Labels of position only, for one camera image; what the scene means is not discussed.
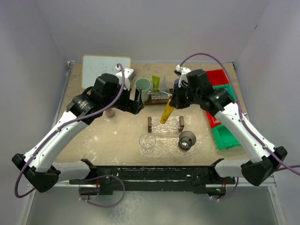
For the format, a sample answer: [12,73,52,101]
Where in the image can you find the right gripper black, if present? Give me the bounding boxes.
[170,81,201,109]

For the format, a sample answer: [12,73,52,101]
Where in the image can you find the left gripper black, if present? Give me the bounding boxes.
[103,82,143,114]

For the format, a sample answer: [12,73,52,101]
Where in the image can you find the grey toothbrush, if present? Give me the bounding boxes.
[148,90,160,95]

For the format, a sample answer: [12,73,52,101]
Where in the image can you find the yellow toothpaste tube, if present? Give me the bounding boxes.
[160,98,174,124]

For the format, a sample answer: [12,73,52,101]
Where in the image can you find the green plastic cup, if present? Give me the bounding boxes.
[135,78,151,102]

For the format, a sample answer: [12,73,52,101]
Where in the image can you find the white grey toothpaste tube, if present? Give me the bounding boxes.
[161,75,168,92]

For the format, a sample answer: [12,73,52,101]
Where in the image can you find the clear acrylic toothbrush holder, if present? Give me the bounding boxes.
[150,93,170,103]

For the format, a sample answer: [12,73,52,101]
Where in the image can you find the clear jar brown lid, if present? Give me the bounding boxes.
[147,116,185,134]

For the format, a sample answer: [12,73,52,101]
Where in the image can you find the clear plastic cup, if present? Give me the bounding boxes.
[139,133,156,153]

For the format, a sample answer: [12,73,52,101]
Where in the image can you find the dark smoked plastic cup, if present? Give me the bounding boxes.
[178,131,196,151]

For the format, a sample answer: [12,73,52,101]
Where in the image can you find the purple plastic cup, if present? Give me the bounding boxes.
[173,79,179,87]

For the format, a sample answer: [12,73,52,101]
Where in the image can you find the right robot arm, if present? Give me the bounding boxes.
[170,66,287,186]

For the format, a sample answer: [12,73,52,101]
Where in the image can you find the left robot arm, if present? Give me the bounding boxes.
[12,74,144,193]

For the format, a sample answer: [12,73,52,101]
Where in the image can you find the dark wooden oval tray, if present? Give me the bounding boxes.
[144,89,173,105]

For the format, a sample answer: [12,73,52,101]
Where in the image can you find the pink cap bottle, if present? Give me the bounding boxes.
[105,109,115,118]

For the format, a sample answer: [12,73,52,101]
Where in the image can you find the red bin far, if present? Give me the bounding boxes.
[207,69,229,86]

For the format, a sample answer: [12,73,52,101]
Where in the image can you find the textured clear oval mat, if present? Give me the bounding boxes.
[139,135,195,158]

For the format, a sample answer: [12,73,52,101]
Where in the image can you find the green bin cups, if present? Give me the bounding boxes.
[212,124,240,150]

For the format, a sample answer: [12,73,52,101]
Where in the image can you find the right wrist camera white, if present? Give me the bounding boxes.
[174,65,191,88]

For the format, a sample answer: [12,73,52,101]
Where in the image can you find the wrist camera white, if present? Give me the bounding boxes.
[115,68,136,90]
[174,65,191,88]

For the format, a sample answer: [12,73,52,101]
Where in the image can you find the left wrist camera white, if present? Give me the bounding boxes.
[115,68,136,90]

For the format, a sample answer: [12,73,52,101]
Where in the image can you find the small whiteboard wooden frame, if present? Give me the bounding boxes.
[82,54,131,89]

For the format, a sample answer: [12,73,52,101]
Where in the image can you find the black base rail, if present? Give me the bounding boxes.
[70,165,235,195]

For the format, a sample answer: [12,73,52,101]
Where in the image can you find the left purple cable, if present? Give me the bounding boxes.
[14,63,125,198]

